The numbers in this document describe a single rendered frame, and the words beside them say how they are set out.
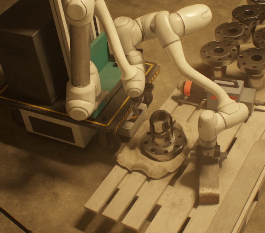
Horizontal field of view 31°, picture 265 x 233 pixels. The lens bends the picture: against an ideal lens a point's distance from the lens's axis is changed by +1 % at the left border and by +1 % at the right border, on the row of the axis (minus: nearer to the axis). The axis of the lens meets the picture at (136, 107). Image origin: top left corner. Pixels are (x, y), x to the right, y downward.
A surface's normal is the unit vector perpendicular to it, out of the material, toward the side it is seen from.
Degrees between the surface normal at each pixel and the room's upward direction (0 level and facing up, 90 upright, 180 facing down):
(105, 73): 0
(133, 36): 85
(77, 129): 90
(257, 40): 0
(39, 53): 90
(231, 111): 36
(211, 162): 0
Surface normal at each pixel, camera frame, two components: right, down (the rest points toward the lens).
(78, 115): -0.05, 0.73
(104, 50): 0.89, 0.22
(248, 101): -0.11, -0.75
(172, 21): 0.04, -0.22
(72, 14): -0.03, 0.57
